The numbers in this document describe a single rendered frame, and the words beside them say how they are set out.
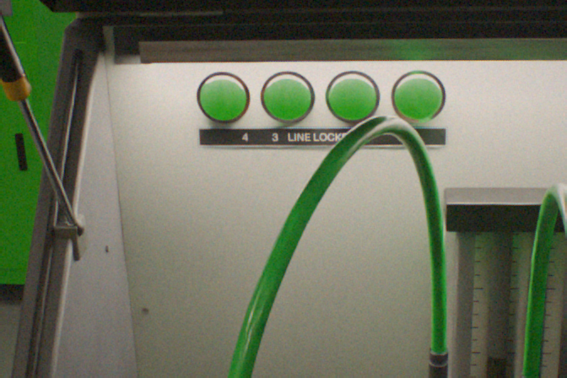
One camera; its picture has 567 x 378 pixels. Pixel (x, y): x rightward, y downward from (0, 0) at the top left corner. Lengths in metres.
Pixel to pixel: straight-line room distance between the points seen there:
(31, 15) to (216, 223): 2.24
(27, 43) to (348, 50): 2.38
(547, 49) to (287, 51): 0.23
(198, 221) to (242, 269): 0.07
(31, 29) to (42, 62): 0.12
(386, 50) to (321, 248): 0.22
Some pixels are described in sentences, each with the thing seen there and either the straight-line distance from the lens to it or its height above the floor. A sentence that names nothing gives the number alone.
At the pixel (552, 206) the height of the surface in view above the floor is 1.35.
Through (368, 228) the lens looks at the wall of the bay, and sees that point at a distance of 1.05.
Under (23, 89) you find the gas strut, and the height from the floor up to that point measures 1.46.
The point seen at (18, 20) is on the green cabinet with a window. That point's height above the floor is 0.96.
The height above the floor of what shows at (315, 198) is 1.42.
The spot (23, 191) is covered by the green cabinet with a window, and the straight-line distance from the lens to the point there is 3.45.
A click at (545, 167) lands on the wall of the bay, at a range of 1.03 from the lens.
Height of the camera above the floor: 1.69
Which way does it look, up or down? 22 degrees down
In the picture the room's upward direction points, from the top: 2 degrees counter-clockwise
